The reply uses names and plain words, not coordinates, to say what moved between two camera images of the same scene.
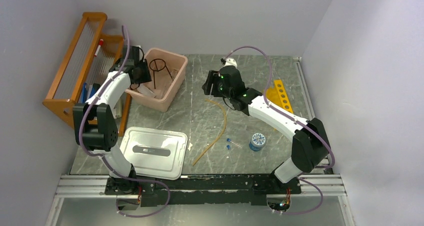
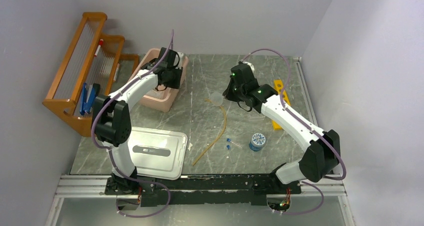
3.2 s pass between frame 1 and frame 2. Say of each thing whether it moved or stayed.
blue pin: stayed
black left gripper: moved
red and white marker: stayed
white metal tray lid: stayed
